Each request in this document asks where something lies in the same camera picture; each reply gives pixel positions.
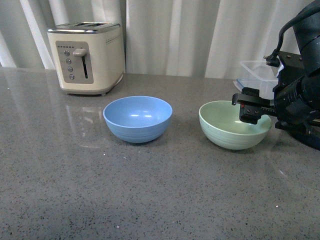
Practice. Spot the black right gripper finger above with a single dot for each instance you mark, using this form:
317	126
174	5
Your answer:
252	106

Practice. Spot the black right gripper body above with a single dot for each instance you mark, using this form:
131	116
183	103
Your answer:
297	95

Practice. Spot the green bowl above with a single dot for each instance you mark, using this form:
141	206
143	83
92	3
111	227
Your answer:
220	122

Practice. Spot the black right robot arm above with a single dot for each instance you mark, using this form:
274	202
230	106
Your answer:
306	27

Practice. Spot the blue bowl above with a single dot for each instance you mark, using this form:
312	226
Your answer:
138	119

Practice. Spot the clear plastic container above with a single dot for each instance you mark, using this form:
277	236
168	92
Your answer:
256	74

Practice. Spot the blue saucepan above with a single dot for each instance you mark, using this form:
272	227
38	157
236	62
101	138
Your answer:
308	135

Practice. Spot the cream toaster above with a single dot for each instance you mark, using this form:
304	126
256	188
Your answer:
89	56

